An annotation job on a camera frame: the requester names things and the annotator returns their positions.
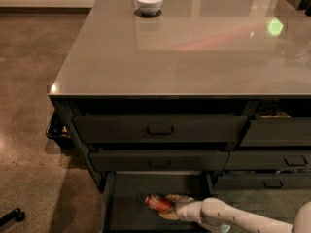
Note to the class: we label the black object on floor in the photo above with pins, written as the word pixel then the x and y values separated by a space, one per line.
pixel 17 214

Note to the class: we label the white bowl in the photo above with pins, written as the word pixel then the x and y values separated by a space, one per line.
pixel 149 7

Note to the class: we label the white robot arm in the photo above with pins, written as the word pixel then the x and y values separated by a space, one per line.
pixel 218 217

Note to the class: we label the top left drawer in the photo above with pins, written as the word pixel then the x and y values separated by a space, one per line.
pixel 170 128

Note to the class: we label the open bottom left drawer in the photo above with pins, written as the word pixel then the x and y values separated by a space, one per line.
pixel 124 209

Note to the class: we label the middle right drawer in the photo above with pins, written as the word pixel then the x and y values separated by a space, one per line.
pixel 268 160

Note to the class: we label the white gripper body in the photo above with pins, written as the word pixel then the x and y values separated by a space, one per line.
pixel 185 208

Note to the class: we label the middle left drawer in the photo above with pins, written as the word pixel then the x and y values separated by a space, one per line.
pixel 158 160

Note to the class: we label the top right drawer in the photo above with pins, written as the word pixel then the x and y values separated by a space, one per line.
pixel 286 123

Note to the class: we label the black side basket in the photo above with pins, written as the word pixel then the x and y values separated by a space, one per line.
pixel 57 131

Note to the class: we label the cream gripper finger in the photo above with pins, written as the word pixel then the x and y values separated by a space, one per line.
pixel 173 197
pixel 169 215

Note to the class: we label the dark cabinet with grey top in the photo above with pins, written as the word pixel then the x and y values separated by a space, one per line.
pixel 215 57

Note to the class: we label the bottom right drawer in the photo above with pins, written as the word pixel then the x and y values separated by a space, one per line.
pixel 264 181

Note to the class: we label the red coke can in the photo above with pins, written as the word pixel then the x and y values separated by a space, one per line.
pixel 157 203

